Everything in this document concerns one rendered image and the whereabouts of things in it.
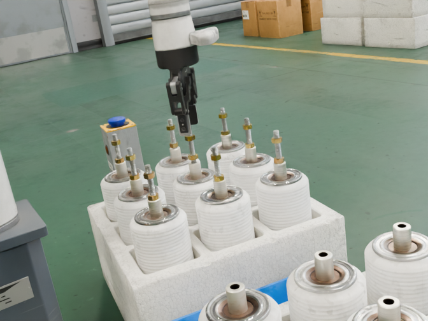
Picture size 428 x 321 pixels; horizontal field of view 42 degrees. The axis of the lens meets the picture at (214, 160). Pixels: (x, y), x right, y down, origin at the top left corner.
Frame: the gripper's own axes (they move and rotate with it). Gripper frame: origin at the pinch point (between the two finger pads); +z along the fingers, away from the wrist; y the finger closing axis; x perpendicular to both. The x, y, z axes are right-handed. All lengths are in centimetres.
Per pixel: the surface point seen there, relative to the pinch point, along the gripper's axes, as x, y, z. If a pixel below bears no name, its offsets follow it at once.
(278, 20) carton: 0, -362, 22
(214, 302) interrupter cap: 9.7, 42.1, 10.5
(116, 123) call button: -21.1, -18.8, 3.5
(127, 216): -11.4, 10.7, 13.1
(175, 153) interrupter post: -6.0, -8.9, 8.8
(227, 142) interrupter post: 4.0, -15.1, 9.3
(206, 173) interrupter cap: 1.6, -0.8, 10.6
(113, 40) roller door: -178, -469, 31
